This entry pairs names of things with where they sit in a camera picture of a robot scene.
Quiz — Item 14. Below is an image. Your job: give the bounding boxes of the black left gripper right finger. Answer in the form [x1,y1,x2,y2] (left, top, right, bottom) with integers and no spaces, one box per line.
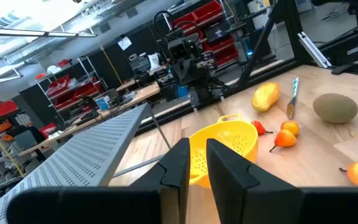
[206,138,358,224]

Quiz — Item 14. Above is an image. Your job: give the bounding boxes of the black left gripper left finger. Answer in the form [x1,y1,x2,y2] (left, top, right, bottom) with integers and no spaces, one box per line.
[6,138,191,224]

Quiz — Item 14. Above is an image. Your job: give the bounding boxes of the small orange pear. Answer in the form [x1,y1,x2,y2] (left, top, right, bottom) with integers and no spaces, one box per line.
[268,129,298,153]
[280,120,301,137]

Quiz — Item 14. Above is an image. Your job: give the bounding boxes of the yellow mango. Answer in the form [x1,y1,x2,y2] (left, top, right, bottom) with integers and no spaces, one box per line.
[251,82,282,113]

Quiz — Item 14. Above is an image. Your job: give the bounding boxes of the yellow plastic colander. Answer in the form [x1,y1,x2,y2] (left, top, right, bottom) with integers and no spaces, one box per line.
[188,114,259,190]

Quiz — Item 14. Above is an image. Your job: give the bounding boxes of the small red pear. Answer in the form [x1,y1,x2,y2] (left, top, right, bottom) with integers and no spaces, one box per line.
[250,119,274,136]

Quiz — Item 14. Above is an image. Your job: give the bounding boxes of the knife with blue patterned handle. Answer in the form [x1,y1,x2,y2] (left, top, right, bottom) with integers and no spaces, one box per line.
[286,77,300,121]

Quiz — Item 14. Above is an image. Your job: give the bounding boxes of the rack of red bins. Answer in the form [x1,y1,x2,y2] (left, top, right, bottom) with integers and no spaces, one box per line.
[166,0,241,67]

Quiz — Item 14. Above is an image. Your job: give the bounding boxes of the white bag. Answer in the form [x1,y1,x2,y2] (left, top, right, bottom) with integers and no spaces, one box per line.
[147,52,162,71]

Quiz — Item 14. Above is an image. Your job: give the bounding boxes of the wooden workbench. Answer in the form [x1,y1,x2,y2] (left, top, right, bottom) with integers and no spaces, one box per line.
[16,81,162,157]

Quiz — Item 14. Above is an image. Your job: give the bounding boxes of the grey perforated metal stand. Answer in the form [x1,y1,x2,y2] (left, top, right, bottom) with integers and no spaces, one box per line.
[0,102,172,224]

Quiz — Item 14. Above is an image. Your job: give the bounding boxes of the white paper sheet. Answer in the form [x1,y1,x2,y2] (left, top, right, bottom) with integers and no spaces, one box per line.
[117,36,133,52]

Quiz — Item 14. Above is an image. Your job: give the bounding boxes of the silver aluminium profile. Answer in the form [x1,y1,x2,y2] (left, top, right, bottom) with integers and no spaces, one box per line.
[296,30,333,69]

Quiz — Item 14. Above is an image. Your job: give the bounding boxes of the blue box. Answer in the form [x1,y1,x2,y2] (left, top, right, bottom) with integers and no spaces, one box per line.
[95,95,111,111]

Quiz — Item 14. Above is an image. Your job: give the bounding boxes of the brown-green kiwi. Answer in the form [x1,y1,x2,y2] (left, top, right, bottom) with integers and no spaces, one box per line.
[312,93,358,124]

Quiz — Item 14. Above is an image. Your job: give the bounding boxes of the ceiling light bar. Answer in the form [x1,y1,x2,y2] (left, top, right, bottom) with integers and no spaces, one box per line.
[0,26,98,39]

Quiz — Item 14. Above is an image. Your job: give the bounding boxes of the black aluminium rig frame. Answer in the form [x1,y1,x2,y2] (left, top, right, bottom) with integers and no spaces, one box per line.
[134,0,358,136]

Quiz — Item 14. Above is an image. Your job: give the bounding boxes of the yellow hanging cord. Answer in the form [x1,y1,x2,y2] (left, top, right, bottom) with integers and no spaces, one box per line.
[0,115,25,177]
[100,46,123,85]

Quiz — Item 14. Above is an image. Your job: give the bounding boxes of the wire shelf with red bins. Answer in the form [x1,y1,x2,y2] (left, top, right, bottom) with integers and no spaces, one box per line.
[35,56,109,123]

